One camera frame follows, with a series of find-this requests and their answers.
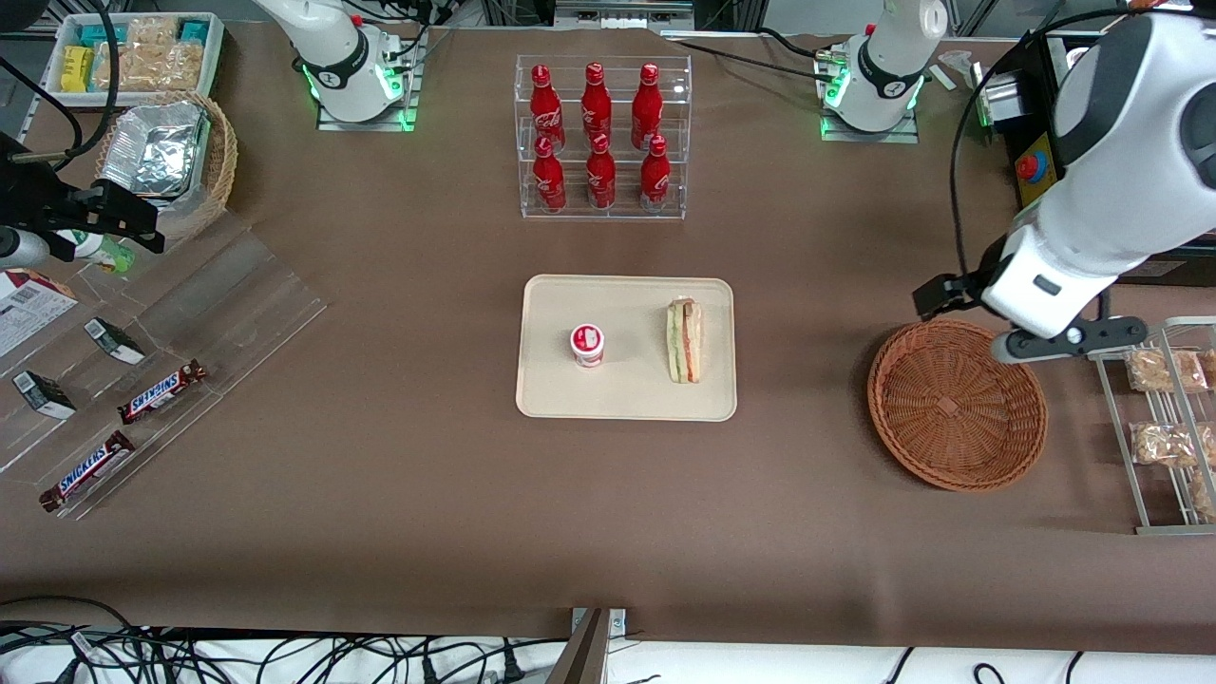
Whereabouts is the aluminium bracket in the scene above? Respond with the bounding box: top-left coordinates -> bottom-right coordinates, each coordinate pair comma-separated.
572,608 -> 628,639

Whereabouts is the black countertop food warmer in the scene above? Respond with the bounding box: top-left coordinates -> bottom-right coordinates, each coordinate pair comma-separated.
993,28 -> 1216,286

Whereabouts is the clear acrylic stepped display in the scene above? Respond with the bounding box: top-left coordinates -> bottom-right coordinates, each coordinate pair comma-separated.
0,211 -> 329,522

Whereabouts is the brown wicker basket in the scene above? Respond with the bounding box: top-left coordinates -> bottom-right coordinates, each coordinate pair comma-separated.
866,318 -> 1050,493

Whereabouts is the Snickers chocolate bar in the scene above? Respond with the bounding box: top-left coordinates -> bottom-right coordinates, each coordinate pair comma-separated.
38,430 -> 137,514
117,359 -> 207,426

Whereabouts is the green white small bottle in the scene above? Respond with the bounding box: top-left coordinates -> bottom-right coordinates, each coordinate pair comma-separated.
57,228 -> 137,275

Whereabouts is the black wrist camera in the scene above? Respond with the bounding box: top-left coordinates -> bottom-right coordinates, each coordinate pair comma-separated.
912,271 -> 994,321
0,131 -> 73,229

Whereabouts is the white plastic bin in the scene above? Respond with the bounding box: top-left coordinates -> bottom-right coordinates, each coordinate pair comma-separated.
43,11 -> 226,107

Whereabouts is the yellow snack packet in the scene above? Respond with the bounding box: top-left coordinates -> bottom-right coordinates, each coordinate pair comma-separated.
60,46 -> 96,93

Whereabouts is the beige plastic tray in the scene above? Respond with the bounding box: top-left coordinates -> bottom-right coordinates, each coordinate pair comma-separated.
515,275 -> 738,422

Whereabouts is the silver wire snack rack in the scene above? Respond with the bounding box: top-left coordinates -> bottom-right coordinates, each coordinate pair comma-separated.
1092,316 -> 1216,536

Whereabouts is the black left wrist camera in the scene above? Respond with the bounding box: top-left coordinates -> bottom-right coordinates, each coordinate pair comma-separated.
912,271 -> 994,321

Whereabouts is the clear bag of crackers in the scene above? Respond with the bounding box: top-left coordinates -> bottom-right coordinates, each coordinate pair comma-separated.
92,40 -> 205,93
126,16 -> 181,48

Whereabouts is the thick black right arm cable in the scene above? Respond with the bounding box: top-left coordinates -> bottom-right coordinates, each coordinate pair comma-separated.
52,0 -> 122,172

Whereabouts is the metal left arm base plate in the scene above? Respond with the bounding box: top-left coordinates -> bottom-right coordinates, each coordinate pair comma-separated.
819,38 -> 921,144

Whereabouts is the small black white box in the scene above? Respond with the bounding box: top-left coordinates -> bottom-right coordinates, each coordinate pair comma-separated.
84,317 -> 146,366
11,370 -> 77,421

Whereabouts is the red white printed carton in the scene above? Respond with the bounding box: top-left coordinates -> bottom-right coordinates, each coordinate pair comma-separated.
0,269 -> 80,360

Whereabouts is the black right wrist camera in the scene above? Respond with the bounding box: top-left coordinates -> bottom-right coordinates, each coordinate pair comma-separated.
0,131 -> 73,229

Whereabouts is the aluminium foil container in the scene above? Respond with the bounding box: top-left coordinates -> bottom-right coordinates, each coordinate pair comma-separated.
98,101 -> 212,200

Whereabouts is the clear plastic wrapper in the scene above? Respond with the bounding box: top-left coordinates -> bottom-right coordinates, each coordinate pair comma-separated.
934,49 -> 977,92

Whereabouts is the clear acrylic bottle rack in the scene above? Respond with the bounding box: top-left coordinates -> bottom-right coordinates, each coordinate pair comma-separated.
514,54 -> 694,221

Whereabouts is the brown table cover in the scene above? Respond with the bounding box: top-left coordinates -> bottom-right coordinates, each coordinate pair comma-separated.
0,21 -> 1216,656

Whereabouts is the silver metal box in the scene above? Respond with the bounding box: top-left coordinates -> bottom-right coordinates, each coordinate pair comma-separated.
969,63 -> 1022,130

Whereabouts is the red white yogurt cup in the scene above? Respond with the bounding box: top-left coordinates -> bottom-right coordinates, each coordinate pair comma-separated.
569,324 -> 606,370

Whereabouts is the aluminium frame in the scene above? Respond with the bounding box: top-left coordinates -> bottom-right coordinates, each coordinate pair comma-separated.
551,0 -> 696,31

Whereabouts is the dark metal post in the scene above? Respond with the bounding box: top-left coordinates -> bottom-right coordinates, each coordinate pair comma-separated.
546,608 -> 611,684

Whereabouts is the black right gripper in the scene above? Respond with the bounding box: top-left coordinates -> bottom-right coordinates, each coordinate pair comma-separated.
0,180 -> 165,273

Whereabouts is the red cola bottle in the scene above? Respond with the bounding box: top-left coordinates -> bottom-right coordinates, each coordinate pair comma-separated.
631,64 -> 664,151
639,136 -> 672,213
580,63 -> 614,151
529,65 -> 566,153
585,134 -> 618,210
532,136 -> 568,213

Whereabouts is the triangle sandwich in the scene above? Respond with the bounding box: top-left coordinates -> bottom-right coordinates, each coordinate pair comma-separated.
666,297 -> 704,385

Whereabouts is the tan wicker basket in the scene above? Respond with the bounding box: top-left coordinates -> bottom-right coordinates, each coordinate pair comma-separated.
93,90 -> 238,243

